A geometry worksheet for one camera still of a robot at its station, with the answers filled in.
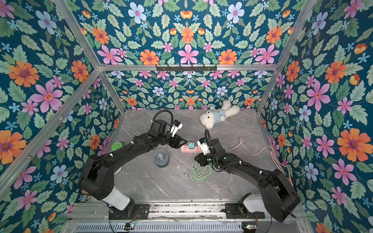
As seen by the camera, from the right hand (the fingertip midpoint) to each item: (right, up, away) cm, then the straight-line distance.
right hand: (198, 155), depth 84 cm
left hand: (-8, +10, +1) cm, 13 cm away
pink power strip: (-9, +2, +10) cm, 14 cm away
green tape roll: (-54, +4, +9) cm, 55 cm away
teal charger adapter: (-4, +5, +7) cm, 10 cm away
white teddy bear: (+8, +23, +20) cm, 31 cm away
